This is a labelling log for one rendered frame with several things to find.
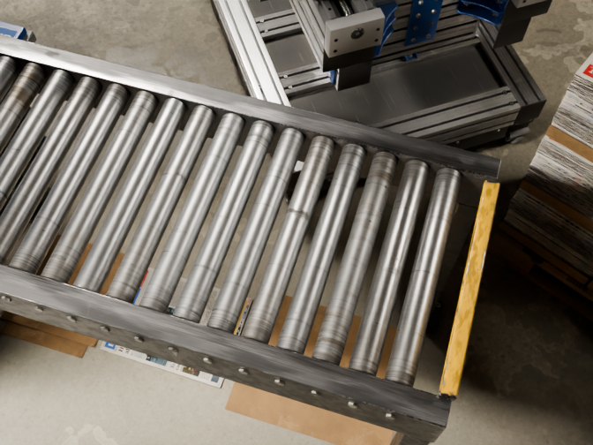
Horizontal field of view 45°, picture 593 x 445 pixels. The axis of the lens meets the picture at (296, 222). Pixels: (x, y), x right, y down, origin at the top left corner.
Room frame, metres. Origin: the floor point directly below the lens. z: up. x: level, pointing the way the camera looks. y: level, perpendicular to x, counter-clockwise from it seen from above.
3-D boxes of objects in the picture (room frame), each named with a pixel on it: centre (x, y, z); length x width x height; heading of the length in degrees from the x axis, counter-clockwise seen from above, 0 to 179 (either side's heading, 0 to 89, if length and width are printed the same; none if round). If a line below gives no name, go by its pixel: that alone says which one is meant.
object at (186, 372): (0.74, 0.35, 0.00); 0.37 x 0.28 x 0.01; 73
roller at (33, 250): (0.76, 0.44, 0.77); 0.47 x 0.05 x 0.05; 163
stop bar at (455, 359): (0.51, -0.31, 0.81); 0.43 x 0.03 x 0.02; 163
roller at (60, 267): (0.74, 0.38, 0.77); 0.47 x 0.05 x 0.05; 163
